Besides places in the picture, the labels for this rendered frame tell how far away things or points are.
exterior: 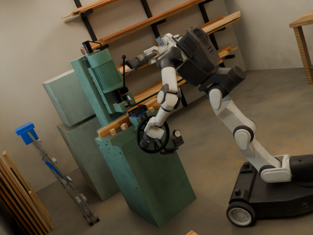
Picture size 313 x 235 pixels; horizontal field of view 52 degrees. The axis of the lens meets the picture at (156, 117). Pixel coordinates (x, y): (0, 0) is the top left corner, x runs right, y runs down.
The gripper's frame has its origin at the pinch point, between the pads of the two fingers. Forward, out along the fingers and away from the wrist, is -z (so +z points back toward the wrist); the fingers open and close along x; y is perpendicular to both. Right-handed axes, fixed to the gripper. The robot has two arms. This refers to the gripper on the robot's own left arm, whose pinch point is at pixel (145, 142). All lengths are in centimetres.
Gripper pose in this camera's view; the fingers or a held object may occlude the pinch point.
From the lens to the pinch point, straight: 227.8
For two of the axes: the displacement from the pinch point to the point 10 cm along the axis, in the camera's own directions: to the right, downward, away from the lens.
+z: 2.5, -4.0, -8.8
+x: 6.3, -6.2, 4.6
